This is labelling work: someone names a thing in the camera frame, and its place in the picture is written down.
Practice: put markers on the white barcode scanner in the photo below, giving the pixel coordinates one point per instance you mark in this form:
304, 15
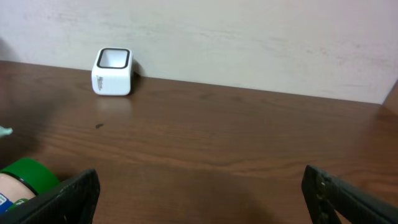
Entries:
111, 74

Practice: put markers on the green lidded jar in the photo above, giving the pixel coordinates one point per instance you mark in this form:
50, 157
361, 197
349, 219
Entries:
23, 180

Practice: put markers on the teal white wipes pack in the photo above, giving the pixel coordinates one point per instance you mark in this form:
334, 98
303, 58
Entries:
5, 131

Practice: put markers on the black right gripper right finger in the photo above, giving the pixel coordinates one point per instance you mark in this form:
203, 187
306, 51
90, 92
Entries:
327, 196

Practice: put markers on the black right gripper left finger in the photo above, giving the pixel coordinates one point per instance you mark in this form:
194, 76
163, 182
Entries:
72, 201

